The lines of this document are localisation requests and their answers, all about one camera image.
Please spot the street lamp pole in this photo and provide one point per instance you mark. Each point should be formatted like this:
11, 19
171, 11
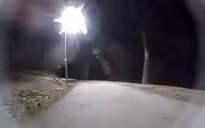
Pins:
66, 60

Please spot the grey paved path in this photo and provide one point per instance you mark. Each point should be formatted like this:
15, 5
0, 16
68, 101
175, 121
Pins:
106, 106

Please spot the bare tree trunk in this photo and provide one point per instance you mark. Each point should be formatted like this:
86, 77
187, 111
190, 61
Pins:
145, 63

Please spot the leaf-strewn earth verge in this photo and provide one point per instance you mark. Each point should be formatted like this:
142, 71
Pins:
33, 93

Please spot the bare earth verge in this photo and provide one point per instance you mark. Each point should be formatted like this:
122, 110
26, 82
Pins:
176, 91

